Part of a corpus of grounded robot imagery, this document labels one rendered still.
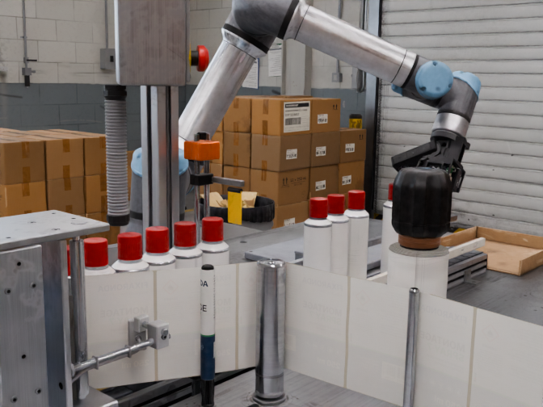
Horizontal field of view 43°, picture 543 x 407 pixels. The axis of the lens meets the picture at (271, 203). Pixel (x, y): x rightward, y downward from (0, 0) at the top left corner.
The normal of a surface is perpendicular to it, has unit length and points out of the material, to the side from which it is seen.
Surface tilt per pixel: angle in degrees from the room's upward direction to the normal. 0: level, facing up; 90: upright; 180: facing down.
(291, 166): 93
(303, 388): 0
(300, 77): 90
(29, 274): 90
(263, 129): 91
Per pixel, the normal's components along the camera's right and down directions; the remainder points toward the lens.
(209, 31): -0.68, 0.12
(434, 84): -0.01, 0.13
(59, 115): 0.73, 0.14
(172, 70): 0.23, 0.18
